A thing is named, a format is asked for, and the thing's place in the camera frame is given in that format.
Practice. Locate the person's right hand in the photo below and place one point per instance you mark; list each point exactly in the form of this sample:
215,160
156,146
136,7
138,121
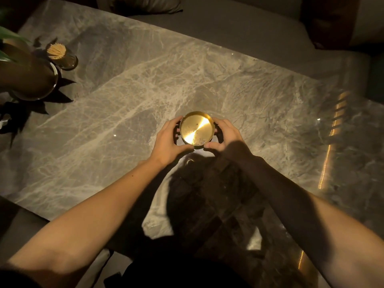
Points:
229,137

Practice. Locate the person's left hand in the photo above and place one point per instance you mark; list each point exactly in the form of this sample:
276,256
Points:
164,143

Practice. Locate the brown plant pot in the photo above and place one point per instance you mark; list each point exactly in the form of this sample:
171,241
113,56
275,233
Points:
28,76

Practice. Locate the glass jar of toothpicks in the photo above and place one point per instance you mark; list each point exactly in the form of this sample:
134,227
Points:
61,56

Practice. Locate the round gold metal tin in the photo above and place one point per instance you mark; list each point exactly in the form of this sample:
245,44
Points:
197,128

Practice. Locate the person's right forearm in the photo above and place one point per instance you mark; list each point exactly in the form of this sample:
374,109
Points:
303,212

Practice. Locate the dark brown cushion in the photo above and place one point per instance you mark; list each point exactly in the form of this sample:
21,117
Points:
330,20

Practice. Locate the person's right middle finger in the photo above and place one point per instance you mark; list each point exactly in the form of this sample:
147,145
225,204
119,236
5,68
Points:
229,124

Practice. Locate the grey cushion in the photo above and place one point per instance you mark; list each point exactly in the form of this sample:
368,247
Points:
144,4

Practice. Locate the person's right thumb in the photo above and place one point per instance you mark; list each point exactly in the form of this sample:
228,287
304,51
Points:
213,145

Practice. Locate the green plant leaves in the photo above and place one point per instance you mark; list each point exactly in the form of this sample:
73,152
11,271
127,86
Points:
9,41

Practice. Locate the person's left forearm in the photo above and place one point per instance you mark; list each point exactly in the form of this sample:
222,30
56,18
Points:
81,215

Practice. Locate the person's left thumb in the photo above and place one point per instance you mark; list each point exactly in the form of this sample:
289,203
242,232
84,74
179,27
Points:
183,148

